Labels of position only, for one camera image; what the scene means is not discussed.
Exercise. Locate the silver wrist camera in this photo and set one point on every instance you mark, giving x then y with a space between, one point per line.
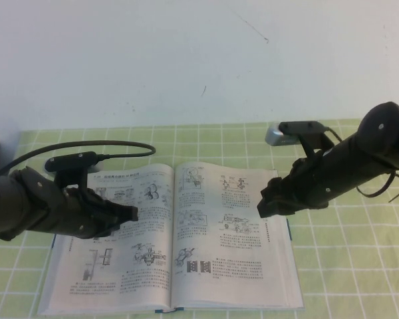
101 163
277 138

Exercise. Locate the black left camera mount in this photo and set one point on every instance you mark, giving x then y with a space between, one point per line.
70 159

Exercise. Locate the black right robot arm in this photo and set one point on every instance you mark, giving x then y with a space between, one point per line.
369 156

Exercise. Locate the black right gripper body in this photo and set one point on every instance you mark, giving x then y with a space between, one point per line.
307 186

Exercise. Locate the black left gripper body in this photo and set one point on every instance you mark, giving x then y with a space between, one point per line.
83 216

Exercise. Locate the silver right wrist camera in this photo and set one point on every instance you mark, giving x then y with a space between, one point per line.
277 138

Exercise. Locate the illustrated technical book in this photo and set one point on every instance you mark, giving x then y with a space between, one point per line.
212 252

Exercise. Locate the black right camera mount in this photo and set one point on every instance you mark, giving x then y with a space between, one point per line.
306 131

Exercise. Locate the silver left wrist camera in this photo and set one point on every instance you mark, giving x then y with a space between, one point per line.
101 163

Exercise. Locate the green white checkered tablecloth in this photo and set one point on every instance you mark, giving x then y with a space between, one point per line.
349 259

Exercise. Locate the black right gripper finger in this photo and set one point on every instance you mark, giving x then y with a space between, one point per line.
274 187
272 207

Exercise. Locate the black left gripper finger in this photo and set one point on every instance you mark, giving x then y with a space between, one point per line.
112 227
128 213

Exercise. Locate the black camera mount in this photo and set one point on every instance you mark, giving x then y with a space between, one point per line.
306 131
70 159

